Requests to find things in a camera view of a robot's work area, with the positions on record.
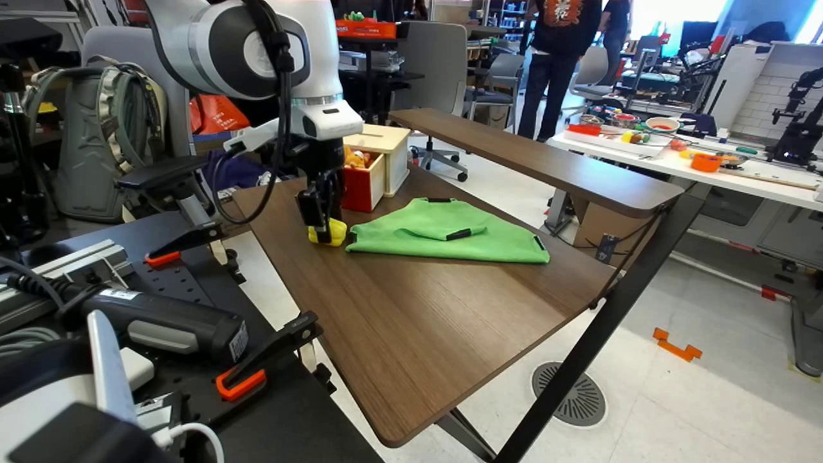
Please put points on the white work table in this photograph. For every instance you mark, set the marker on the white work table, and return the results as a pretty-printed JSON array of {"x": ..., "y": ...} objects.
[{"x": 753, "y": 175}]

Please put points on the cardboard box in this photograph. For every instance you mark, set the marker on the cardboard box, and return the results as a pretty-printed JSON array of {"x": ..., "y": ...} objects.
[{"x": 613, "y": 227}]

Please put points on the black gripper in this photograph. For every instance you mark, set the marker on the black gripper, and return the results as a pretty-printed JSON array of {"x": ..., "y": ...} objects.
[{"x": 320, "y": 167}]

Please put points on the black table frame leg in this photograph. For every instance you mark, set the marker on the black table frame leg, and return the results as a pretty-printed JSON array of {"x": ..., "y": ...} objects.
[{"x": 600, "y": 324}]

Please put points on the red and white wooden box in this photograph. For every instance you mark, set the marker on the red and white wooden box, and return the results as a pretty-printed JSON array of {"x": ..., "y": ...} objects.
[{"x": 380, "y": 157}]

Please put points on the orange bag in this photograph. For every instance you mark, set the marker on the orange bag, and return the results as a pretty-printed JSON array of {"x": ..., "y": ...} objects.
[{"x": 213, "y": 117}]

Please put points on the purple cloth bag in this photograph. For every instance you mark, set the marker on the purple cloth bag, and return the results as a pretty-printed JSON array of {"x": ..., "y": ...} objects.
[{"x": 234, "y": 171}]

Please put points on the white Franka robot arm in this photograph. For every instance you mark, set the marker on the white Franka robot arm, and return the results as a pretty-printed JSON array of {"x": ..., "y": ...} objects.
[{"x": 221, "y": 47}]

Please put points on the orange storage bin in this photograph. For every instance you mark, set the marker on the orange storage bin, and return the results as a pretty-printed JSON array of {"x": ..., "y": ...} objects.
[{"x": 369, "y": 28}]

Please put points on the large black orange clamp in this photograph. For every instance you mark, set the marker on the large black orange clamp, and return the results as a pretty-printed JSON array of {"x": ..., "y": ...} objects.
[{"x": 257, "y": 360}]

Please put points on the green folded cloth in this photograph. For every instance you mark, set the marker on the green folded cloth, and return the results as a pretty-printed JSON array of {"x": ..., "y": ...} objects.
[{"x": 446, "y": 240}]

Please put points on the black marker pen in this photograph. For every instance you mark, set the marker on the black marker pen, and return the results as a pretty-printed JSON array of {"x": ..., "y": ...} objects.
[{"x": 458, "y": 232}]

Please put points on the round metal floor drain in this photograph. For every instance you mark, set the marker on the round metal floor drain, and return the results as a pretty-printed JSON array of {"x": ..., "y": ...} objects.
[{"x": 580, "y": 398}]

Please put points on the orange cup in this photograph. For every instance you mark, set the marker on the orange cup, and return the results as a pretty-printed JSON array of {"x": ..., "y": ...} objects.
[{"x": 706, "y": 163}]

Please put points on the person in dark clothes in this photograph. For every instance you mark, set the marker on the person in dark clothes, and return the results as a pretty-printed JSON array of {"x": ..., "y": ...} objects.
[
  {"x": 618, "y": 27},
  {"x": 557, "y": 60}
]

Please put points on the white leaning board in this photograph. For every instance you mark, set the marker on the white leaning board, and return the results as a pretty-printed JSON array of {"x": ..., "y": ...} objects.
[{"x": 774, "y": 90}]

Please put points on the black stand equipment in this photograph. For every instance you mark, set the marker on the black stand equipment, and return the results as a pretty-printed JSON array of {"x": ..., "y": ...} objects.
[{"x": 797, "y": 118}]

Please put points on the small black orange clamp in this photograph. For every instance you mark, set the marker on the small black orange clamp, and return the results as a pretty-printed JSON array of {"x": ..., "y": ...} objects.
[{"x": 175, "y": 250}]

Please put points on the grey office chair with armrest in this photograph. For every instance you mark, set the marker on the grey office chair with armrest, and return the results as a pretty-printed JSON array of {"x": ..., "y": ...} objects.
[{"x": 130, "y": 52}]

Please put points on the grey swivel office chair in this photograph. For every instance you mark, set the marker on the grey swivel office chair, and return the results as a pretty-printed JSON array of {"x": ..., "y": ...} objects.
[{"x": 437, "y": 65}]

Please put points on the black handheld power tool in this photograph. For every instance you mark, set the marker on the black handheld power tool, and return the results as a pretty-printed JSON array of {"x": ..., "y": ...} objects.
[{"x": 169, "y": 324}]

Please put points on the aluminium extrusion rail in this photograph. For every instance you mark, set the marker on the aluminium extrusion rail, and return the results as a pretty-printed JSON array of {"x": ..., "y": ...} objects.
[{"x": 59, "y": 274}]

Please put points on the grey backpack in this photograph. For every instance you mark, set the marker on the grey backpack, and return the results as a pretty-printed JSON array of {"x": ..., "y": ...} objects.
[{"x": 85, "y": 144}]

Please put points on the orange floor marker bracket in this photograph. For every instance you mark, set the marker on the orange floor marker bracket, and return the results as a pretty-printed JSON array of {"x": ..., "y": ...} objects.
[{"x": 676, "y": 347}]

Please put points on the yellow toy bell pepper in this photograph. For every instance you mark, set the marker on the yellow toy bell pepper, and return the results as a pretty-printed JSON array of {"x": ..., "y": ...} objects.
[{"x": 337, "y": 232}]

